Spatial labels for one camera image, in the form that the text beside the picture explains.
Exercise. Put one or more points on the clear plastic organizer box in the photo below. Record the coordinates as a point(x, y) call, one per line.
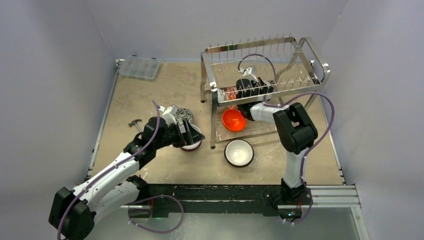
point(140, 68)

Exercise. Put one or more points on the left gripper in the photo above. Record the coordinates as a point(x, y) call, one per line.
point(190, 136)

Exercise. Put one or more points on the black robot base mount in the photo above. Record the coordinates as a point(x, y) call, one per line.
point(162, 199)

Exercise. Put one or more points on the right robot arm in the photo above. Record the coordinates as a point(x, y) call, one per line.
point(297, 134)

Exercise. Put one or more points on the solid orange bowl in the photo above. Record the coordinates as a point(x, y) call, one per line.
point(233, 120)

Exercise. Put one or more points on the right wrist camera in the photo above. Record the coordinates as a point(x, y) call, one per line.
point(249, 73)

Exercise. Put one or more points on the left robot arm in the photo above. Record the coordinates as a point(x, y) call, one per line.
point(74, 212)

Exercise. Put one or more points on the stainless steel dish rack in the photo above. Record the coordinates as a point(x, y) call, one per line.
point(284, 66)

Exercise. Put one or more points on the black hammer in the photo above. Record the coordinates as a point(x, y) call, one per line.
point(135, 123)

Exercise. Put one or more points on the white bowl with dark rim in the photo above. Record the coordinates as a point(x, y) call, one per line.
point(239, 153)

